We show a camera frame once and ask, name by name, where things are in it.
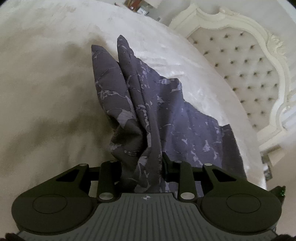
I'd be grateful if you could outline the purple patterned hooded garment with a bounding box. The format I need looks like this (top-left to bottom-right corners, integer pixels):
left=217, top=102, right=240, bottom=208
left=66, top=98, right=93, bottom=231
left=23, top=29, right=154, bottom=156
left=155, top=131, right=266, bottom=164
left=91, top=36, right=246, bottom=193

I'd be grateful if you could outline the white bed duvet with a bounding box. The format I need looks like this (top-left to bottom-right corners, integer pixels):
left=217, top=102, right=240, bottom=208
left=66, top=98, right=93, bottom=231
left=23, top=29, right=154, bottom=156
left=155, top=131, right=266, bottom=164
left=1, top=1, right=266, bottom=235

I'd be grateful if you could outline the cream tufted headboard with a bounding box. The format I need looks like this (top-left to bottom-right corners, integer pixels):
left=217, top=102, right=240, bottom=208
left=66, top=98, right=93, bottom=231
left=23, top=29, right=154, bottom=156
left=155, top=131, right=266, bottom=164
left=170, top=4, right=295, bottom=165

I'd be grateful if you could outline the red picture frame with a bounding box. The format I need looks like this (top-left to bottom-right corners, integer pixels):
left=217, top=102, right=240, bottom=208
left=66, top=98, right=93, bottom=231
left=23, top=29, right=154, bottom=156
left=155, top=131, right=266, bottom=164
left=124, top=0, right=142, bottom=10

